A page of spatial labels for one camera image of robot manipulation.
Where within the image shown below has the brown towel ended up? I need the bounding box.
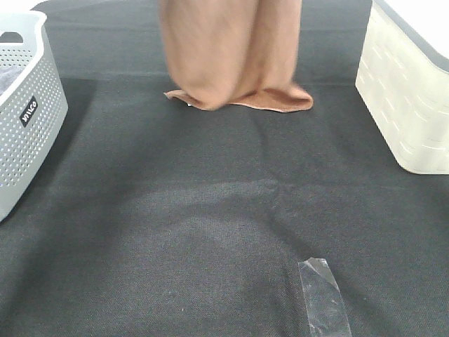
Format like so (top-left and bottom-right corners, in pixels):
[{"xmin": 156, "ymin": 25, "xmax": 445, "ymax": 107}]
[{"xmin": 158, "ymin": 0, "xmax": 314, "ymax": 113}]

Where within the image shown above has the grey cloth in basket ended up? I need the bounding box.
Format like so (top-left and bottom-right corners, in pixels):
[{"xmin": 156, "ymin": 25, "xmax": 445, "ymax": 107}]
[{"xmin": 1, "ymin": 66, "xmax": 24, "ymax": 99}]

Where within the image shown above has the black table cloth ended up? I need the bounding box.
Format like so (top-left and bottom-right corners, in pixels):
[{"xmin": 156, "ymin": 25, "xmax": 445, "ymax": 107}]
[{"xmin": 1, "ymin": 1, "xmax": 448, "ymax": 336}]

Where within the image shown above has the white plastic basket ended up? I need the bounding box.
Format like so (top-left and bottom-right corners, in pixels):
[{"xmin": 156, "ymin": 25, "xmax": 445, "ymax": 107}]
[{"xmin": 355, "ymin": 1, "xmax": 448, "ymax": 175}]

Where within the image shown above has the grey perforated laundry basket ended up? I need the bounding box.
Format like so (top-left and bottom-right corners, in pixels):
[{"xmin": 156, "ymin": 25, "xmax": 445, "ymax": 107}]
[{"xmin": 1, "ymin": 11, "xmax": 68, "ymax": 218}]

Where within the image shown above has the clear tape strip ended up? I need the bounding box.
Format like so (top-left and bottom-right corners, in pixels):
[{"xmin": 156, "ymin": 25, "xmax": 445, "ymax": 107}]
[{"xmin": 298, "ymin": 258, "xmax": 352, "ymax": 337}]

